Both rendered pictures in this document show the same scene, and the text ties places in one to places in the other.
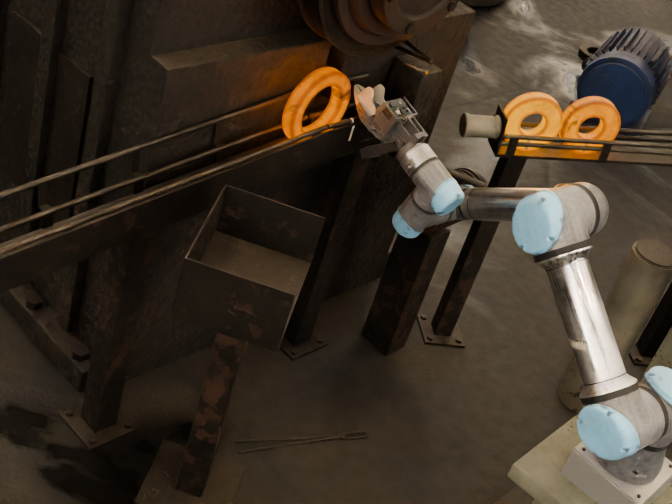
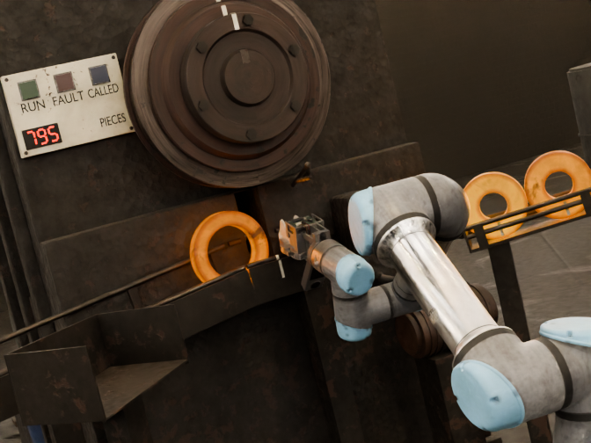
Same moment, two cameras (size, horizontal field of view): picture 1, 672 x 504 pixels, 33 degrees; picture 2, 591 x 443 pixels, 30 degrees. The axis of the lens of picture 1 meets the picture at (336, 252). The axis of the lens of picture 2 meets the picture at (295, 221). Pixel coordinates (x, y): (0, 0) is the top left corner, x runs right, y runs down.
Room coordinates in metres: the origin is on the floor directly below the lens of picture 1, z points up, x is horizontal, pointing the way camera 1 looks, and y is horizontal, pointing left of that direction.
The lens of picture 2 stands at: (0.15, -1.28, 1.06)
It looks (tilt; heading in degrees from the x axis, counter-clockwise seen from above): 6 degrees down; 31
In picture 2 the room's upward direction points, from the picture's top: 14 degrees counter-clockwise
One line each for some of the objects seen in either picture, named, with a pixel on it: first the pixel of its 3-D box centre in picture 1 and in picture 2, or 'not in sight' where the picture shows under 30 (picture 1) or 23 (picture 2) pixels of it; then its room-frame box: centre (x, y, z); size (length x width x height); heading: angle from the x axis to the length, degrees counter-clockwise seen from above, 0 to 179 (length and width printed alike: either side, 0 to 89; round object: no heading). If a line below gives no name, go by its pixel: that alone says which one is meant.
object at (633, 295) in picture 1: (615, 329); not in sight; (2.42, -0.76, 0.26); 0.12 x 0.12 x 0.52
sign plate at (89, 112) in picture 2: not in sight; (69, 105); (2.03, 0.37, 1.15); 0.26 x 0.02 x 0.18; 144
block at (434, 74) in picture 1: (404, 104); (361, 242); (2.44, -0.04, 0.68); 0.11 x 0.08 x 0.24; 54
